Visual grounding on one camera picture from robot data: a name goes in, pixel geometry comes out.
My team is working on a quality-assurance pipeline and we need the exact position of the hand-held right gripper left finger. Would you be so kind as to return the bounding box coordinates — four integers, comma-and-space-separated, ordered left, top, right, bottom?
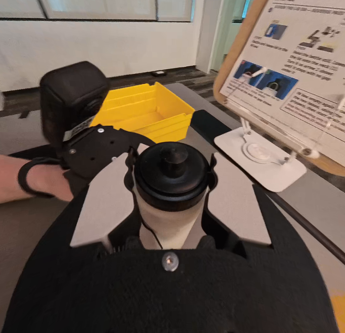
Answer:
70, 152, 142, 248

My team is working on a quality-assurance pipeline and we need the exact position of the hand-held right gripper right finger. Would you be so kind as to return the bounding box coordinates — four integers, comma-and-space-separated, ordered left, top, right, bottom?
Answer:
201, 152, 272, 246

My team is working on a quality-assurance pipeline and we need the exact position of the black bottle lid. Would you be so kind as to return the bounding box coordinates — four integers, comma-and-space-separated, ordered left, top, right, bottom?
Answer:
133, 142, 210, 212

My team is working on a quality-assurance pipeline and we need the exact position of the yellow plastic bin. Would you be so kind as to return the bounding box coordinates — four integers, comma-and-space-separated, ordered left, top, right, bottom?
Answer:
89, 82, 196, 145
333, 295, 345, 333

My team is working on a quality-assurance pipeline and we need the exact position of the white plastic bottle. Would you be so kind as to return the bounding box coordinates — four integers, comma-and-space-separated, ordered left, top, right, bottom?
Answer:
134, 190, 208, 250

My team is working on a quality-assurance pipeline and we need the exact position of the person's left forearm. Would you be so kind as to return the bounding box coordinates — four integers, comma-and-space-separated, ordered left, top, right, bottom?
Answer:
0, 154, 25, 204

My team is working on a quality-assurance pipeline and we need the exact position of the person's left hand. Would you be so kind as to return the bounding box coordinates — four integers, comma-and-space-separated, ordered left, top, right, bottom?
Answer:
33, 163, 76, 202

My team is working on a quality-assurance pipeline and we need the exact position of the black textured pad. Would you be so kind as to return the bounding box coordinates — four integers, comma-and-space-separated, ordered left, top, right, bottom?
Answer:
8, 144, 61, 161

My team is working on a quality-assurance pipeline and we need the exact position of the black wristband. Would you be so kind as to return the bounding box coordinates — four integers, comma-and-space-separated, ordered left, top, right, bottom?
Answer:
18, 157, 61, 197

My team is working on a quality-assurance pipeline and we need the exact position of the wooden edged instruction board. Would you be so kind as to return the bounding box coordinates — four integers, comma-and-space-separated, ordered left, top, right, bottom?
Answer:
213, 0, 345, 177

